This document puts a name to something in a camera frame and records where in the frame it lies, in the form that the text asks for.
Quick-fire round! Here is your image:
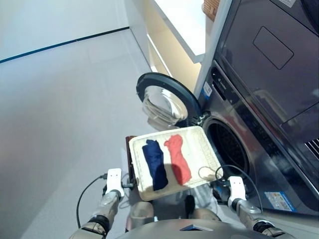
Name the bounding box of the silver robot torso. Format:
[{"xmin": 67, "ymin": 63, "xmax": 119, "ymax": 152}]
[{"xmin": 123, "ymin": 218, "xmax": 246, "ymax": 239}]

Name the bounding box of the brown woven box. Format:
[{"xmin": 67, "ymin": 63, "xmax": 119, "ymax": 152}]
[{"xmin": 203, "ymin": 0, "xmax": 215, "ymax": 20}]

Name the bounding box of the navy blue garment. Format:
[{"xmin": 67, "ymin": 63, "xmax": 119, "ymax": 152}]
[{"xmin": 142, "ymin": 139, "xmax": 169, "ymax": 192}]

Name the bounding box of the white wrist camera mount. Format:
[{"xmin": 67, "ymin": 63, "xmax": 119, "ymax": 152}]
[
  {"xmin": 227, "ymin": 176, "xmax": 247, "ymax": 201},
  {"xmin": 106, "ymin": 168, "xmax": 125, "ymax": 197}
]

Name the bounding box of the red-orange garment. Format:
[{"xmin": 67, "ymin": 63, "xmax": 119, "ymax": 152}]
[{"xmin": 163, "ymin": 133, "xmax": 193, "ymax": 186}]

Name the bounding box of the round washing machine door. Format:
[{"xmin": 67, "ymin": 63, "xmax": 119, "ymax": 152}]
[{"xmin": 136, "ymin": 72, "xmax": 203, "ymax": 131}]

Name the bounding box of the white shelf unit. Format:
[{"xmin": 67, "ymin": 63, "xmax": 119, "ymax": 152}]
[{"xmin": 146, "ymin": 0, "xmax": 207, "ymax": 78}]

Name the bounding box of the dark grey stacked dryer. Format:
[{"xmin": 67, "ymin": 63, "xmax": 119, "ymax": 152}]
[{"xmin": 214, "ymin": 0, "xmax": 319, "ymax": 150}]

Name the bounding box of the pale woven basket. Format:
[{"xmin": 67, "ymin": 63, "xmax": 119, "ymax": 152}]
[{"xmin": 129, "ymin": 125, "xmax": 224, "ymax": 201}]

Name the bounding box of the silver robot leg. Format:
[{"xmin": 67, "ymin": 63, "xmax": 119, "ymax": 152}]
[
  {"xmin": 129, "ymin": 201, "xmax": 156, "ymax": 226},
  {"xmin": 191, "ymin": 208, "xmax": 222, "ymax": 222}
]

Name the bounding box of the grey washing machine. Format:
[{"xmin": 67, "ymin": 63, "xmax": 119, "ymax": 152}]
[{"xmin": 193, "ymin": 59, "xmax": 319, "ymax": 217}]

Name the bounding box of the large blue energy label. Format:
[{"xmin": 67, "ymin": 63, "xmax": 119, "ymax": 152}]
[{"xmin": 264, "ymin": 191, "xmax": 294, "ymax": 213}]

